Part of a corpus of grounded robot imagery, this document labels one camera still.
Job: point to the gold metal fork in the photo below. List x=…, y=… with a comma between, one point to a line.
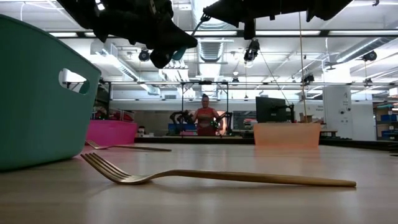
x=248, y=177
x=149, y=148

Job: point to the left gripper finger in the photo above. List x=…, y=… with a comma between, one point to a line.
x=174, y=37
x=161, y=59

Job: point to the black aluminium table frame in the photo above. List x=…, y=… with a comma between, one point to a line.
x=357, y=143

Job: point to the cardboard box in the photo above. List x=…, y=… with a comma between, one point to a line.
x=306, y=118

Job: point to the orange plastic bin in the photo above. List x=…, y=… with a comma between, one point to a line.
x=286, y=135

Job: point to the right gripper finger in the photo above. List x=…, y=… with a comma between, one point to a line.
x=249, y=29
x=230, y=12

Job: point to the thin black gantry frame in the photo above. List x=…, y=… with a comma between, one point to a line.
x=205, y=82

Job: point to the teal plastic bin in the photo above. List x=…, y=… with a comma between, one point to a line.
x=37, y=109

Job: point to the black overhead beam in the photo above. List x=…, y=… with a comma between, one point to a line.
x=280, y=32

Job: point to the person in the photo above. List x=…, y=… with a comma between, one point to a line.
x=205, y=123

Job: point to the silver ceiling air duct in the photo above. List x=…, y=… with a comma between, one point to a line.
x=211, y=51

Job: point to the black computer monitor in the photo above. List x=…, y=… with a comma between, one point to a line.
x=270, y=109

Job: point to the storage shelf with blue bins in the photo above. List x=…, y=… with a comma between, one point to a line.
x=387, y=118

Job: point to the black ceiling camera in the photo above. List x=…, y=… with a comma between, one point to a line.
x=370, y=56
x=308, y=79
x=144, y=56
x=252, y=49

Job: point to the red plastic bin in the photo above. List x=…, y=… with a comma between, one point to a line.
x=112, y=133

